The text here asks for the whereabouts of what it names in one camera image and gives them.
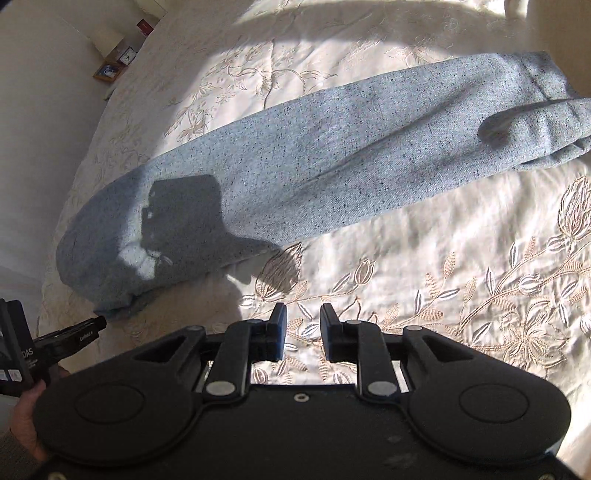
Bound grey speckled pants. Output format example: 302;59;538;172
56;52;590;315

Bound person's left hand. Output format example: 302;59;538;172
2;380;49;465

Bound cream embroidered bedspread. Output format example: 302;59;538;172
57;1;590;477

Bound small clock on nightstand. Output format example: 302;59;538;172
117;46;137;66

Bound red box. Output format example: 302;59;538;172
136;19;153;37

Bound small wooden picture frame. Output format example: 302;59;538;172
93;60;126;83

